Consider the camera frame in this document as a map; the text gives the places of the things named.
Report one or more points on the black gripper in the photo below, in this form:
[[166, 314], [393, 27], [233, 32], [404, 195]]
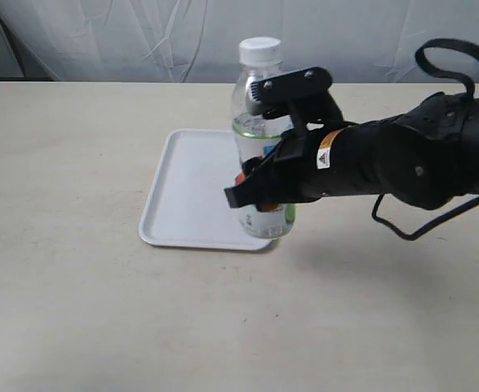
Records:
[[265, 183]]

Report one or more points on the clear plastic water bottle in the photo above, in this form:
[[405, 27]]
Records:
[[254, 136]]

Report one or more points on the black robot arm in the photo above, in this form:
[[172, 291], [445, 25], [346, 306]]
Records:
[[424, 158]]

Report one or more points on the white plastic tray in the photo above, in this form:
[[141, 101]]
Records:
[[186, 206]]

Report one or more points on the white fabric backdrop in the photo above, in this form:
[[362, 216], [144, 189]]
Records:
[[197, 41]]

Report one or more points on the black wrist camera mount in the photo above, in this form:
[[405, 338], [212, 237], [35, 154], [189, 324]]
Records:
[[304, 96]]

